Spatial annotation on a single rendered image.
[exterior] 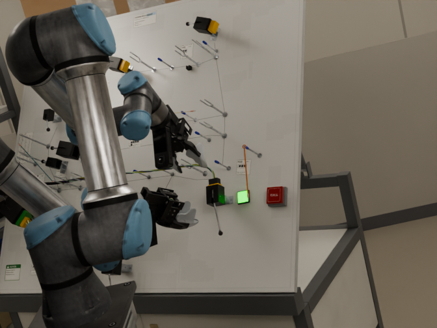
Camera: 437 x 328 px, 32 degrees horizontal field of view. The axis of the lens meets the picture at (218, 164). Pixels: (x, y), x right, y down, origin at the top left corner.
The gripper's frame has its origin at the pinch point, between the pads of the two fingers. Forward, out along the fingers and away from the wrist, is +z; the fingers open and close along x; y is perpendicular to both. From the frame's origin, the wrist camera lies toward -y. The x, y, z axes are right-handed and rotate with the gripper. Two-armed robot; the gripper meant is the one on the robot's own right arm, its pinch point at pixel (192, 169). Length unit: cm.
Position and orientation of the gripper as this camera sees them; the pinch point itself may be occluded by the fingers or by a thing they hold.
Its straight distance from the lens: 217.9
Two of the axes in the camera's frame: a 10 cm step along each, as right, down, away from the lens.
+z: 4.7, 6.4, 6.1
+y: 1.8, -7.5, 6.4
